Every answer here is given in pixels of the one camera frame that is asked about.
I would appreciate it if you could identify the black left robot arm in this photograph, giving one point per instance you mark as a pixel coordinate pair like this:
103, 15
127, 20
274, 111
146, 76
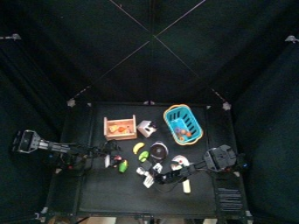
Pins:
53, 146

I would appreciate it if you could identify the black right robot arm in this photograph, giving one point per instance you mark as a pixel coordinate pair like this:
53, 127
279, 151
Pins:
219, 157

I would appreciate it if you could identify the red and black toy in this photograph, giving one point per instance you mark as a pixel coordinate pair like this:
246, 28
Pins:
116, 159

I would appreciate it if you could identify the white oblong toy piece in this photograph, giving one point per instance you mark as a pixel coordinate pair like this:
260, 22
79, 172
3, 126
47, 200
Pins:
107, 161

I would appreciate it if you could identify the cream toy knife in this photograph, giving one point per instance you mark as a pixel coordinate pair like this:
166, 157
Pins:
187, 186

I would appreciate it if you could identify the orange toy fruit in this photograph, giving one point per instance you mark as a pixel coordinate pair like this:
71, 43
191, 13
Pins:
123, 129

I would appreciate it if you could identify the yellow toy fruit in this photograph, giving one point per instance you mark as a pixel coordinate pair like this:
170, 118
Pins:
113, 128

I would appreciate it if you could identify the wooden crate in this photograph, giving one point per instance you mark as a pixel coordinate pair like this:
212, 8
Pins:
120, 128

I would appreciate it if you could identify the yellow toy banana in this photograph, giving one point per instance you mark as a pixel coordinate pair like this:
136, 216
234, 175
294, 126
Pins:
137, 148

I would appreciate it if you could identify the green toy bottle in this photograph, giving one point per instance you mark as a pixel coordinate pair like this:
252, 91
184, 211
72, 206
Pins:
123, 166

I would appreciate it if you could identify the green toy lime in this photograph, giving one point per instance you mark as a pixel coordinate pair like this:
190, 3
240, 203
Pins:
143, 156

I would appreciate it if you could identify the dark toy pot silver rim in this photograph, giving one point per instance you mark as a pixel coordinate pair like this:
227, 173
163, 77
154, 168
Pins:
159, 150

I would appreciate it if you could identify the white toy toaster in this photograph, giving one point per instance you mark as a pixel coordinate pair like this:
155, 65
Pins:
146, 128

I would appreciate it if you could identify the orange toy food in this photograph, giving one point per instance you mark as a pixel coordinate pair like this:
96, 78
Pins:
188, 134

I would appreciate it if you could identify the purple toy food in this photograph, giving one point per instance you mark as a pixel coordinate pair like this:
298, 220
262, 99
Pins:
178, 130

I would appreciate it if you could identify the white text label sticker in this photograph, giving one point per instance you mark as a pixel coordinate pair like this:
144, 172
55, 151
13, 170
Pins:
230, 199

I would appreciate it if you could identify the blue basket orange rim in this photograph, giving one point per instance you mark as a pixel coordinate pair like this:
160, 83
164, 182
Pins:
183, 124

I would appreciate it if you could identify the grey frame corner bracket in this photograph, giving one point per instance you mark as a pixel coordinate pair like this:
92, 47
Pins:
226, 106
148, 102
291, 38
15, 37
71, 102

